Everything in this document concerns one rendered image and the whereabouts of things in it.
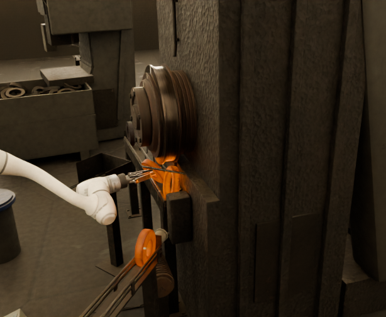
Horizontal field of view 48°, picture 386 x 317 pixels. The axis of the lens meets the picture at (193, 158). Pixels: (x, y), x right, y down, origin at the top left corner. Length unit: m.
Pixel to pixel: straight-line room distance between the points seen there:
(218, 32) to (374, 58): 0.67
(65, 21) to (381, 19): 3.25
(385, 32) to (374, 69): 0.14
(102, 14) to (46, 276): 2.65
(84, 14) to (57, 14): 0.25
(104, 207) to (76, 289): 0.89
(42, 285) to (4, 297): 0.22
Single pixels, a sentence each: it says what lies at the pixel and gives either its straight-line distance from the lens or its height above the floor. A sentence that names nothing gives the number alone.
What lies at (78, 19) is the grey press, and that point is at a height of 1.39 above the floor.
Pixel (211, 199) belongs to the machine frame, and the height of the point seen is 0.87.
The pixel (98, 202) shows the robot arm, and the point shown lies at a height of 0.77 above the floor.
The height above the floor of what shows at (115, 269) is 0.01.
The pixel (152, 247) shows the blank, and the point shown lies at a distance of 1.83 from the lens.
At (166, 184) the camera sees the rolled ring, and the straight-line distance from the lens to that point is 2.24.
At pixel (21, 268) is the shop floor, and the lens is 3.12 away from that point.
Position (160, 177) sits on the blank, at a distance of 2.25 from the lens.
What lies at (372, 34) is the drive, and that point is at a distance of 1.89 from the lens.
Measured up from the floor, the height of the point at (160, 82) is 1.30.
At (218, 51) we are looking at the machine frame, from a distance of 1.60.
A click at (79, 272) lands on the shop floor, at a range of 2.96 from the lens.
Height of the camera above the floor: 1.70
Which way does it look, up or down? 22 degrees down
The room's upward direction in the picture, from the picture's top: 2 degrees counter-clockwise
